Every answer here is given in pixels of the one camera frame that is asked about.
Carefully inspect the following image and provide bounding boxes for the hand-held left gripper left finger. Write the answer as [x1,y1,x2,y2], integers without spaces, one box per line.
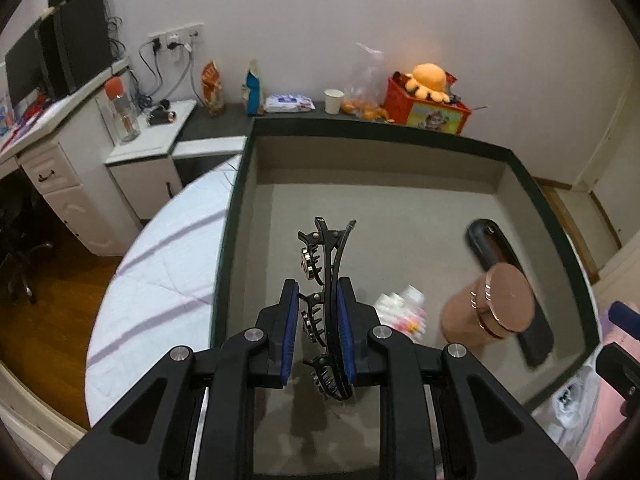
[52,279,301,480]

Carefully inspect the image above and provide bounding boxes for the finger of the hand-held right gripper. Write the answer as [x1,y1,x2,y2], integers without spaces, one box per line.
[607,301,640,331]
[595,342,640,403]

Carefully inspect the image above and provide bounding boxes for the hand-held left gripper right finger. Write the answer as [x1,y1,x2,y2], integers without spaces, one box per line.
[336,277,578,480]

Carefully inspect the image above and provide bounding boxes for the pink white toy packet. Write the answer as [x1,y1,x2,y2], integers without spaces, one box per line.
[375,284,428,345]

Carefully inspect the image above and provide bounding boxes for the black hair clip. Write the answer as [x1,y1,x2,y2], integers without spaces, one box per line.
[297,216,357,402]

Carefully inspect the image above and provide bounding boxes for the rose gold round jar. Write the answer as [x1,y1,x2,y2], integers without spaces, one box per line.
[441,263,535,353]

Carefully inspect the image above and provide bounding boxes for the pink box with black rim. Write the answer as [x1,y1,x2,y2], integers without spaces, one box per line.
[210,115,601,480]

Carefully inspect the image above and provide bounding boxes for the pink printed blanket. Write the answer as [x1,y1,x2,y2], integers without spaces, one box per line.
[575,310,640,480]

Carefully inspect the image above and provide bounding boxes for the white door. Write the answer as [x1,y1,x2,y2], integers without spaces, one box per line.
[572,60,640,201]

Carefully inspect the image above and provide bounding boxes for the white nightstand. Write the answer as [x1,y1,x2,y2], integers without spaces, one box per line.
[103,99,198,223]

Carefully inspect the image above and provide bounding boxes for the dark grey headboard shelf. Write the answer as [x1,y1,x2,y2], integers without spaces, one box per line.
[175,101,401,143]

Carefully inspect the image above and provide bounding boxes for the clear plastic bag of oranges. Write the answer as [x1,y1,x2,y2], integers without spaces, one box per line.
[342,42,396,122]

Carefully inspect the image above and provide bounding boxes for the wet wipes pack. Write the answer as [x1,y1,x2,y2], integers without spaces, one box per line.
[263,94,315,113]

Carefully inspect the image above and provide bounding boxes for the red toy box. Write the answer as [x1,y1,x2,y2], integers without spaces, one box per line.
[385,72,472,136]

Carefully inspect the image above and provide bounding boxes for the blue bottle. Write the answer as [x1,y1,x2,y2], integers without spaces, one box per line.
[243,59,265,115]

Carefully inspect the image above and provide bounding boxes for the white desk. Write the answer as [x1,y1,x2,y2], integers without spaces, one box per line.
[0,57,143,256]

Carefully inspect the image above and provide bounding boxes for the orange snack bag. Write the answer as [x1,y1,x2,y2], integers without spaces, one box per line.
[201,60,226,113]

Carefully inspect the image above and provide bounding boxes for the orange octopus plush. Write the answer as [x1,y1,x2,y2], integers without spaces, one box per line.
[404,62,450,102]

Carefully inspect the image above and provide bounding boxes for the water bottle with orange lid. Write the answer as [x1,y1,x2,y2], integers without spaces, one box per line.
[104,77,141,145]

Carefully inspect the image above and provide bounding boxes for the black office chair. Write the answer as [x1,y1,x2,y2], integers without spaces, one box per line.
[0,192,56,306]

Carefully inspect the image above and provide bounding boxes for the red papers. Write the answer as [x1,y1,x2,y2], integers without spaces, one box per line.
[0,97,53,148]

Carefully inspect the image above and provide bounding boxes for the blue white carton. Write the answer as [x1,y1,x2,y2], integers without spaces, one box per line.
[0,92,16,133]

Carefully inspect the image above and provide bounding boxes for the black monitor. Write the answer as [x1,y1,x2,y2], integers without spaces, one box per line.
[4,27,46,108]

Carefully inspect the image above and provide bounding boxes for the black power cable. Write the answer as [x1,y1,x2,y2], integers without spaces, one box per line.
[137,40,166,106]
[160,42,196,103]

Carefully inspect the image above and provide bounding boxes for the wall power outlet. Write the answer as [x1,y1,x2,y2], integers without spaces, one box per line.
[146,21,206,53]

